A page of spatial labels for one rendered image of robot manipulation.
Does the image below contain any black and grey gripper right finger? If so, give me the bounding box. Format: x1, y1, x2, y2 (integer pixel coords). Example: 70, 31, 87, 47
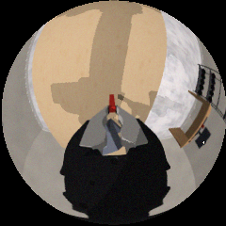
115, 105, 170, 170

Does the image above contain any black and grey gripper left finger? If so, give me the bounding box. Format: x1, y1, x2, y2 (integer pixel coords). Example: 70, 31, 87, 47
60, 105, 109, 176

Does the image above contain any dark red cylinder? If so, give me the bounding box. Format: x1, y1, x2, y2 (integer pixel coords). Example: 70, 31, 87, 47
109, 94, 116, 113

